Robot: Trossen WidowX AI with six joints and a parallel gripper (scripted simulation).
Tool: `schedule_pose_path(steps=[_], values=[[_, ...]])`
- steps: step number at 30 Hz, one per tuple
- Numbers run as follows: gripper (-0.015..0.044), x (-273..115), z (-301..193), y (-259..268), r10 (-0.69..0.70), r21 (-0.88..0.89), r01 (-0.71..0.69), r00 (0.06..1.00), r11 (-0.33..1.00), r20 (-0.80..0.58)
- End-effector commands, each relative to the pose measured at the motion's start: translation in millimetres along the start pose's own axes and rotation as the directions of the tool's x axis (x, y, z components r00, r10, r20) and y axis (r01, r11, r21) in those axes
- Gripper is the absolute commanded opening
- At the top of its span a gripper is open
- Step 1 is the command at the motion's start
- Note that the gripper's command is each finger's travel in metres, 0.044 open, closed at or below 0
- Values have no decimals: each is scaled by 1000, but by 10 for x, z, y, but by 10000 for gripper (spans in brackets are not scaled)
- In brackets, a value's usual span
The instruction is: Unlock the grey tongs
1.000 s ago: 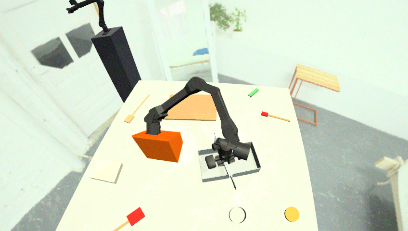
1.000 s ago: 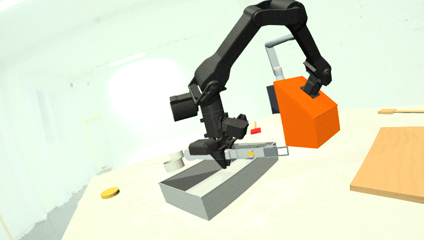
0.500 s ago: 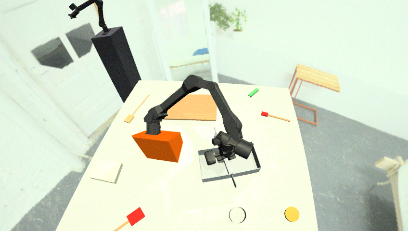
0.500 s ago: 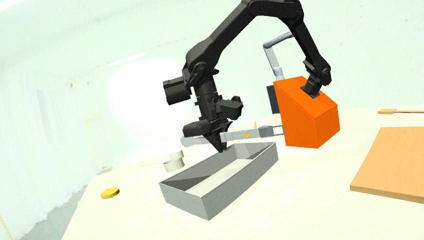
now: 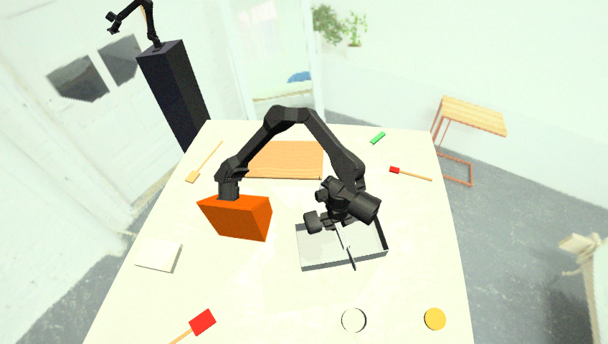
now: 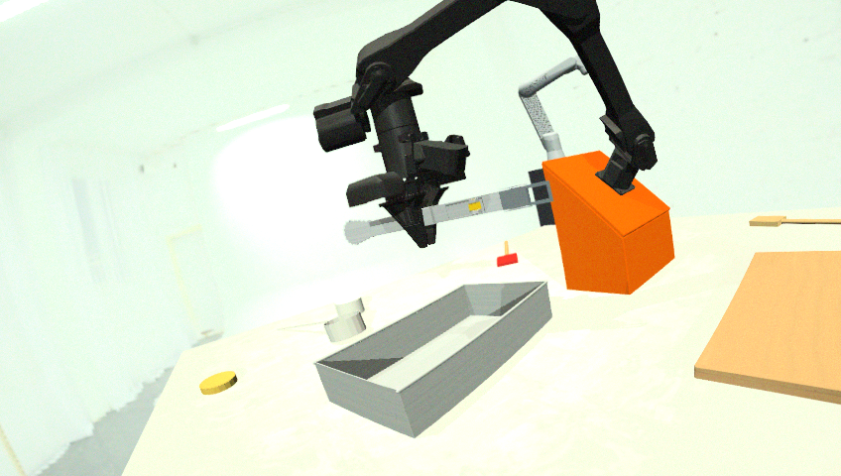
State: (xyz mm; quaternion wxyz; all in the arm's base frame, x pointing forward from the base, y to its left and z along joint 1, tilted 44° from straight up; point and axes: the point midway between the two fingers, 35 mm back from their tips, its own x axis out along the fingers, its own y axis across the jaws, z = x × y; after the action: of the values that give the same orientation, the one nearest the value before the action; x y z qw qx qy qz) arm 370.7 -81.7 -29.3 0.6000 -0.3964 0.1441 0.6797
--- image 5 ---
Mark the light wooden spatula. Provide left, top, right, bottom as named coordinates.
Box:
left=184, top=140, right=223, bottom=184

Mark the yellow round disc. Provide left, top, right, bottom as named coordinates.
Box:
left=424, top=307, right=446, bottom=331

